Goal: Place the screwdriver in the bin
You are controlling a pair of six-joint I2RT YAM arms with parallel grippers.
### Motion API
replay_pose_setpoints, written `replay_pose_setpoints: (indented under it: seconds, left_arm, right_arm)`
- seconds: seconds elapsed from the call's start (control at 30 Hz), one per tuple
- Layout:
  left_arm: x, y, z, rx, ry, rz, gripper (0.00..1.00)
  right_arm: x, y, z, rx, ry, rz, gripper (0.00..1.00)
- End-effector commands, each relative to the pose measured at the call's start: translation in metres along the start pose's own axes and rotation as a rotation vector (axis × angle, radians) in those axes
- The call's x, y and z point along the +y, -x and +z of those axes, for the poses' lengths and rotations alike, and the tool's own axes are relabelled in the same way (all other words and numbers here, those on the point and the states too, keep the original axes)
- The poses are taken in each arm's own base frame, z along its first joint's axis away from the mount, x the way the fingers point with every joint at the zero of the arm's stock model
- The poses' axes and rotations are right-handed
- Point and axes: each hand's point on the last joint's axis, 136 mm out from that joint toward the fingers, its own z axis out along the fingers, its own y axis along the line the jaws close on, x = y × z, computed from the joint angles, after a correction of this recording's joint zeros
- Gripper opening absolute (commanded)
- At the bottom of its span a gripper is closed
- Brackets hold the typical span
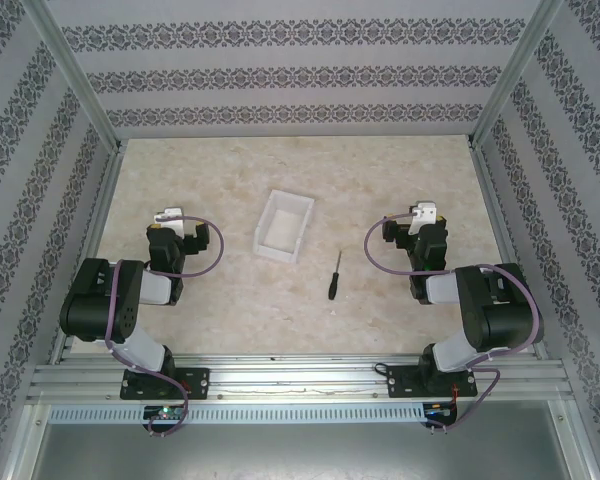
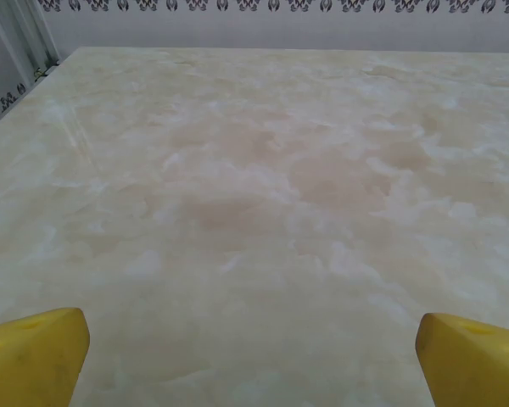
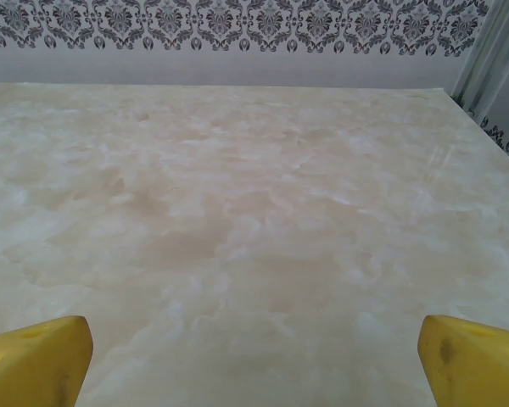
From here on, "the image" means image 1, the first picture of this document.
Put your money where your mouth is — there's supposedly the white plastic bin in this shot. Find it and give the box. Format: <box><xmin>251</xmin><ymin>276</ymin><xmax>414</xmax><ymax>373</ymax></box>
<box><xmin>252</xmin><ymin>188</ymin><xmax>316</xmax><ymax>265</ymax></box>

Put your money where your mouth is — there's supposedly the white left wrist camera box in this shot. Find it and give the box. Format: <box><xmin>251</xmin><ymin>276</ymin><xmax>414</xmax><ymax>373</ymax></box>
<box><xmin>153</xmin><ymin>206</ymin><xmax>186</xmax><ymax>235</ymax></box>

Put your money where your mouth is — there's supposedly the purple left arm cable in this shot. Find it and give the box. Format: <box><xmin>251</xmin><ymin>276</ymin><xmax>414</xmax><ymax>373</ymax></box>
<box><xmin>104</xmin><ymin>214</ymin><xmax>226</xmax><ymax>439</ymax></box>

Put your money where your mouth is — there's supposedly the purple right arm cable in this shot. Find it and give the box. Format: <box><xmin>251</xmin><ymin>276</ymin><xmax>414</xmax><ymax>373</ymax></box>
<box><xmin>363</xmin><ymin>211</ymin><xmax>545</xmax><ymax>434</ymax></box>

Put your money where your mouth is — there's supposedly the black screwdriver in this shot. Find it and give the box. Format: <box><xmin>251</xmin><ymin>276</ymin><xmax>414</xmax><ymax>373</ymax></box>
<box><xmin>327</xmin><ymin>250</ymin><xmax>344</xmax><ymax>302</ymax></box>

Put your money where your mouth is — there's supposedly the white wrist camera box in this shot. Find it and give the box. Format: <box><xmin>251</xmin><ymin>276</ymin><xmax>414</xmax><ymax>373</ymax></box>
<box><xmin>408</xmin><ymin>200</ymin><xmax>439</xmax><ymax>236</ymax></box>
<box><xmin>153</xmin><ymin>206</ymin><xmax>186</xmax><ymax>235</ymax></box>

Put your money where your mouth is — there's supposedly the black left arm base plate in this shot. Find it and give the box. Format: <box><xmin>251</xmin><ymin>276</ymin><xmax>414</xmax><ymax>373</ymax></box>
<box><xmin>119</xmin><ymin>366</ymin><xmax>212</xmax><ymax>402</ymax></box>

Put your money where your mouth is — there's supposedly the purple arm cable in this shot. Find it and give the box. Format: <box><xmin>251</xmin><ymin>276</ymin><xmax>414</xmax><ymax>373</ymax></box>
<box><xmin>363</xmin><ymin>211</ymin><xmax>545</xmax><ymax>434</ymax></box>
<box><xmin>104</xmin><ymin>214</ymin><xmax>226</xmax><ymax>439</ymax></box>

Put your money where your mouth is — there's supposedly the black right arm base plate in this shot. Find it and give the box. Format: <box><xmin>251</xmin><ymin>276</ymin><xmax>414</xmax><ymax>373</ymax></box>
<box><xmin>385</xmin><ymin>366</ymin><xmax>479</xmax><ymax>400</ymax></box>

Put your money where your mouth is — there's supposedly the aluminium frame post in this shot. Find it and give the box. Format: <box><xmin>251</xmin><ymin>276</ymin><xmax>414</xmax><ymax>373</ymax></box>
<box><xmin>468</xmin><ymin>0</ymin><xmax>567</xmax><ymax>147</ymax></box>
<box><xmin>18</xmin><ymin>0</ymin><xmax>125</xmax><ymax>153</ymax></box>

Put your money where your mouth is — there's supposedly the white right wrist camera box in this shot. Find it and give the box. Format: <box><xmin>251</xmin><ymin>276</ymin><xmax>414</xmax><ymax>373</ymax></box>
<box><xmin>408</xmin><ymin>200</ymin><xmax>439</xmax><ymax>236</ymax></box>

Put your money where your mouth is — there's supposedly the aluminium mounting rail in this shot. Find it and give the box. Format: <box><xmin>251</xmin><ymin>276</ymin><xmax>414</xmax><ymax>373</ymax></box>
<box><xmin>26</xmin><ymin>353</ymin><xmax>575</xmax><ymax>402</ymax></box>

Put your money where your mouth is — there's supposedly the slotted white cable duct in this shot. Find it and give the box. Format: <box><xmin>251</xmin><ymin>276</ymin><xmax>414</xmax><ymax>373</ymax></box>
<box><xmin>46</xmin><ymin>401</ymin><xmax>427</xmax><ymax>424</ymax></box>

